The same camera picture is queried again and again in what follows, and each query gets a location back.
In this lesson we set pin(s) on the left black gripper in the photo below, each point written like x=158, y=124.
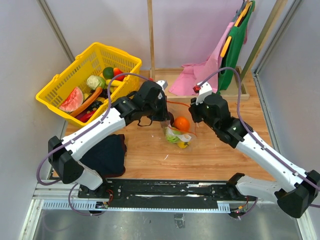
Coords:
x=163, y=116

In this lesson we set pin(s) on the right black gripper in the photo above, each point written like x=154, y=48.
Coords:
x=193, y=109

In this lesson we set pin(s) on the round orange toy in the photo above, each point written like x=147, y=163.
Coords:
x=181, y=123

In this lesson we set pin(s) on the green custard apple toy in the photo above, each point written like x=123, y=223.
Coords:
x=172, y=135

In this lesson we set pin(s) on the clear zip top bag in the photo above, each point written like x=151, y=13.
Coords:
x=180, y=109

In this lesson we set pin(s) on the yellow banana bunch toy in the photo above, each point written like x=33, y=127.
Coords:
x=183, y=145

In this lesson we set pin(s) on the purple mangosteen toy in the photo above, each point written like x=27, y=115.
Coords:
x=171, y=118

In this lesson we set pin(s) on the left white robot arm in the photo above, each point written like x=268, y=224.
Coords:
x=149, y=101

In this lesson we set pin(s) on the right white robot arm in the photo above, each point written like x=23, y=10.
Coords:
x=294, y=189

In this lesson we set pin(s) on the pink garment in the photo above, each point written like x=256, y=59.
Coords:
x=194, y=73

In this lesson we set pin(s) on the green garment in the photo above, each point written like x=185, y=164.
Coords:
x=232, y=47

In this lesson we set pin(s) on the dark navy folded cloth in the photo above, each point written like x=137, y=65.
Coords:
x=107, y=157

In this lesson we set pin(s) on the red bell pepper toy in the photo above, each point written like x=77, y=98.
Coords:
x=118, y=74

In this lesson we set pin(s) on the black grape bunch toy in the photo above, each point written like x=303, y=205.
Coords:
x=94, y=106

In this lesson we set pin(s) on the orange carrot toy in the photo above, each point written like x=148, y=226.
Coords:
x=88, y=102

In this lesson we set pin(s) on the green lime toy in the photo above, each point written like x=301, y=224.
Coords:
x=108, y=73

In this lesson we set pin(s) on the red chili pepper toy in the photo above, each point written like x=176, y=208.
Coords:
x=85, y=116

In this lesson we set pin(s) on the green cabbage toy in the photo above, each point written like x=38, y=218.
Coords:
x=95, y=81

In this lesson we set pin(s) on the yellow plastic shopping basket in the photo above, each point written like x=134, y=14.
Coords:
x=91, y=61

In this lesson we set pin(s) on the watermelon slice toy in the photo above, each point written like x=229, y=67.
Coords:
x=73, y=101

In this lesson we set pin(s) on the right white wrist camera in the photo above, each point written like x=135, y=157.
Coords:
x=203, y=90

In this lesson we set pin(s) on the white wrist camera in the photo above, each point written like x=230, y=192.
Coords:
x=203, y=90
x=160, y=84

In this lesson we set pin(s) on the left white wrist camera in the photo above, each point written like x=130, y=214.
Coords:
x=160, y=84

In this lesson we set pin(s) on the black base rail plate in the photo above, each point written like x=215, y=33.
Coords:
x=159, y=194

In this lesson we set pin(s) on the left wooden rack post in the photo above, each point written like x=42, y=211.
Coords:
x=151, y=39

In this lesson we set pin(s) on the wooden rack post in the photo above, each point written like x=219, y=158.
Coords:
x=151, y=39
x=261, y=27

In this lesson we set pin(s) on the right wooden rack post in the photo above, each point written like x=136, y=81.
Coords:
x=261, y=27

